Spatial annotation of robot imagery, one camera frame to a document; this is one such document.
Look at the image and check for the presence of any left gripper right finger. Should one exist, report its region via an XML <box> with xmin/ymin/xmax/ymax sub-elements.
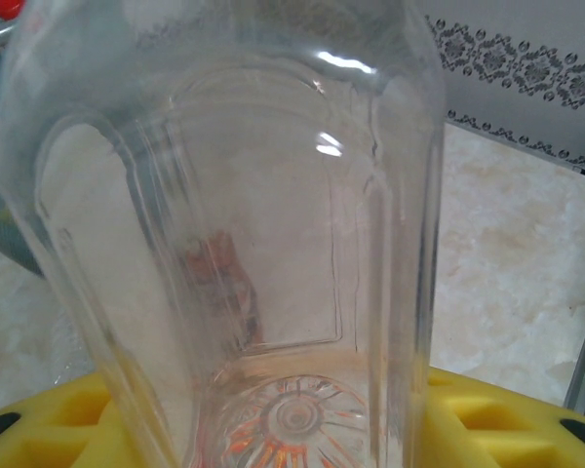
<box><xmin>421</xmin><ymin>368</ymin><xmax>585</xmax><ymax>468</ymax></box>

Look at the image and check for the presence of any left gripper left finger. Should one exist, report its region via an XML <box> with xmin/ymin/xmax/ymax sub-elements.
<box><xmin>0</xmin><ymin>372</ymin><xmax>147</xmax><ymax>468</ymax></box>

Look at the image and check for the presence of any clear bottle green cap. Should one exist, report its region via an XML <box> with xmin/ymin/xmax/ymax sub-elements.
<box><xmin>0</xmin><ymin>0</ymin><xmax>445</xmax><ymax>468</ymax></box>

